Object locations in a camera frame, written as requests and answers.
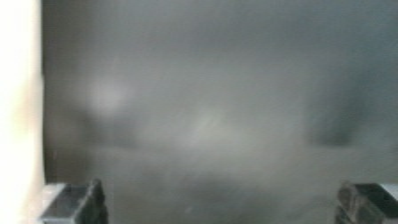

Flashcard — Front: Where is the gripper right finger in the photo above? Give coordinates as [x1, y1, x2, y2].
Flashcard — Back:
[333, 182, 398, 224]

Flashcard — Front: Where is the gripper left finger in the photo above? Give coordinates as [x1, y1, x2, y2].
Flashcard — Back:
[38, 179, 106, 224]

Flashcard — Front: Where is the white U-shaped border frame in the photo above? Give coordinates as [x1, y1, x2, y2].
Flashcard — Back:
[0, 0, 44, 224]

